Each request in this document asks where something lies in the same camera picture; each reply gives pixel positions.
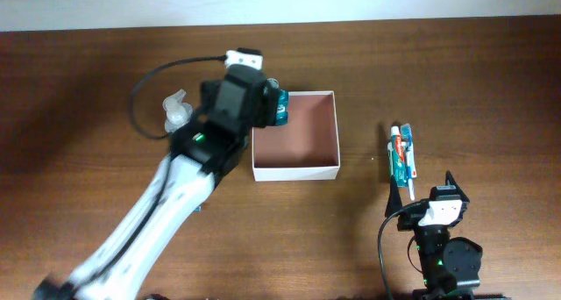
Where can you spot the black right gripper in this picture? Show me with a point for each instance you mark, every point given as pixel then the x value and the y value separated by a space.
pixel 408 217

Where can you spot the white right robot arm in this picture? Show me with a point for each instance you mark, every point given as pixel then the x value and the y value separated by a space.
pixel 449 266

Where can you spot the pink white cardboard box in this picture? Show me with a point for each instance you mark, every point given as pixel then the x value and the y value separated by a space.
pixel 306 148

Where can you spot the clear foam soap pump bottle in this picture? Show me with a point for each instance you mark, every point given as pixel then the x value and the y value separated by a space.
pixel 178 112

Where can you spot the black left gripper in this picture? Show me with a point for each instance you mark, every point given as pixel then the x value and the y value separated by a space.
pixel 264 109

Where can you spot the red green toothpaste tube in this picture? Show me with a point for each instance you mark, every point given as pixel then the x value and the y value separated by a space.
pixel 397 158

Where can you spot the blue white toothbrush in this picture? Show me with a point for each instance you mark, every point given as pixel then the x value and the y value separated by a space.
pixel 407 146

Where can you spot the green white soap box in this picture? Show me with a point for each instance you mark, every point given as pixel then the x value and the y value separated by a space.
pixel 389 159

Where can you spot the teal Listerine mouthwash bottle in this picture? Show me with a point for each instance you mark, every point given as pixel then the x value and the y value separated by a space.
pixel 282 102

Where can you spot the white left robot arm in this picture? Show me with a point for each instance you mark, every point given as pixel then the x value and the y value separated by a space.
pixel 205 145

